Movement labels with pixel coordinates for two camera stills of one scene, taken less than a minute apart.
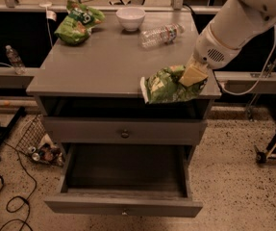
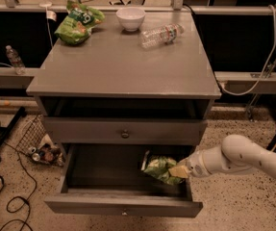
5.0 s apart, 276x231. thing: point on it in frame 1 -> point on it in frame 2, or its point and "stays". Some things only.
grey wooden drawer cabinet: [124, 156] stays
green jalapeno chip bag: [163, 85] -> [158, 166]
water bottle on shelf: [15, 60] stays
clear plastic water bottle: [158, 37] stays
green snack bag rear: [75, 29] stays
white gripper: [212, 53] -> [194, 165]
